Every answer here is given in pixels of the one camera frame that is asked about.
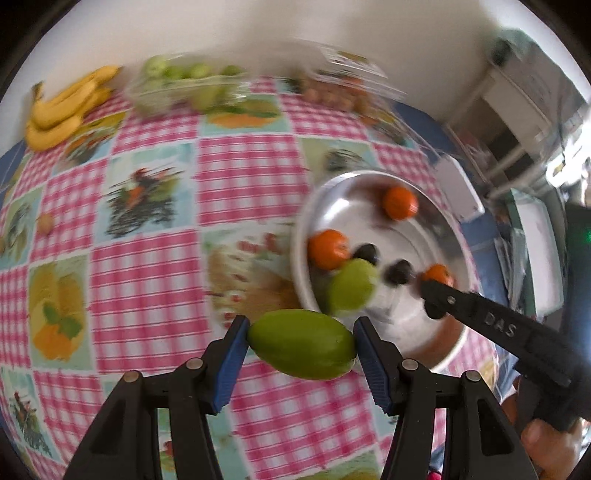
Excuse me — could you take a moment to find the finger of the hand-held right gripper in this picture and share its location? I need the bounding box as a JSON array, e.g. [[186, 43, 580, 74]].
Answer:
[[418, 279, 482, 320]]

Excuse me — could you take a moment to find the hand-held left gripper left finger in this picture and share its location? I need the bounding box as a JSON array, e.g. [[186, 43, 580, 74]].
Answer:
[[62, 315, 251, 480]]

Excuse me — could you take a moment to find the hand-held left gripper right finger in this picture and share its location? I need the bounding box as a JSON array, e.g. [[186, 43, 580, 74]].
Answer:
[[353, 316, 541, 480]]

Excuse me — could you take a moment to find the orange tangerine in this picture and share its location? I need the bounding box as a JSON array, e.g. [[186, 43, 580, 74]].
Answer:
[[422, 264, 454, 288], [308, 229, 350, 271], [382, 186, 420, 220]]

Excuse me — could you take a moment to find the green guava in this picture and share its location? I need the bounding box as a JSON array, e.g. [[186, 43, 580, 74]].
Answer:
[[328, 258, 380, 312], [248, 309, 358, 380]]

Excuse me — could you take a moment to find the round metal bowl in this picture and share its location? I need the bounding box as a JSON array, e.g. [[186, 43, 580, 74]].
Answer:
[[291, 170, 474, 372]]

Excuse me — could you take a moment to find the person's right hand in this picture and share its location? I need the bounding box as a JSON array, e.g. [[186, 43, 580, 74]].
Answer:
[[501, 376, 586, 480]]

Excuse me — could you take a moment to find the white green-edged board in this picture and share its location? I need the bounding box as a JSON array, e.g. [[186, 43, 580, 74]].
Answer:
[[505, 187, 566, 319]]

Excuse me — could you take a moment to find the white plastic device box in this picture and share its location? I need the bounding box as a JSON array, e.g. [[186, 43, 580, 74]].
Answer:
[[434, 154, 485, 221]]

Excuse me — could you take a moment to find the pink chequered tablecloth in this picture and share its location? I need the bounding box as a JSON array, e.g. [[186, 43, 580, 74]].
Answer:
[[0, 76, 509, 480]]

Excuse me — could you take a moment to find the pile of brown longans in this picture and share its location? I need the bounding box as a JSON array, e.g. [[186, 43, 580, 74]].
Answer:
[[300, 76, 375, 112]]

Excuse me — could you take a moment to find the clear plastic clamshell container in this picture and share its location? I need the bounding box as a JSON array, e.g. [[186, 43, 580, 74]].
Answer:
[[295, 44, 407, 114]]

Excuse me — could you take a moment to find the clear bag of green guavas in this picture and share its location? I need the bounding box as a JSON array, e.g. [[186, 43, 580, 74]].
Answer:
[[126, 54, 252, 116]]

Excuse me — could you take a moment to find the yellow banana bunch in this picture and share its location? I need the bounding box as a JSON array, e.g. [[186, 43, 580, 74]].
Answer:
[[25, 65, 123, 152]]

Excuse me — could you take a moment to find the white shelf frame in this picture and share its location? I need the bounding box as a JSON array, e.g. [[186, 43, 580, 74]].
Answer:
[[445, 28, 573, 195]]

